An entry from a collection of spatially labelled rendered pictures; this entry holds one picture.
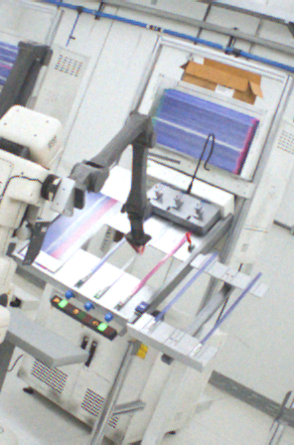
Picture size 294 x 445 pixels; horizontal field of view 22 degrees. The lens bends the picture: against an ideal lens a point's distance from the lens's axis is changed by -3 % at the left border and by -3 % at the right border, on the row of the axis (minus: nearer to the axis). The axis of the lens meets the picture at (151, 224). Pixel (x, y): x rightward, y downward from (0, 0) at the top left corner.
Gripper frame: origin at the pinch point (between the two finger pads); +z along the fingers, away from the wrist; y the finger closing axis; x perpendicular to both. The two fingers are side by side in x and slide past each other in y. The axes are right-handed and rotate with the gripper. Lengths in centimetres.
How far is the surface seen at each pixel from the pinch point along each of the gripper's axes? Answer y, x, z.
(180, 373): -43, 32, 21
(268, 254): 14, -134, 112
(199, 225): -15.8, -21.2, -6.5
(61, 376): 24, 40, 63
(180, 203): -1.8, -27.1, -8.7
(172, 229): -3.4, -18.3, -0.6
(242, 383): -3, -79, 176
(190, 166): 5.9, -45.8, -13.9
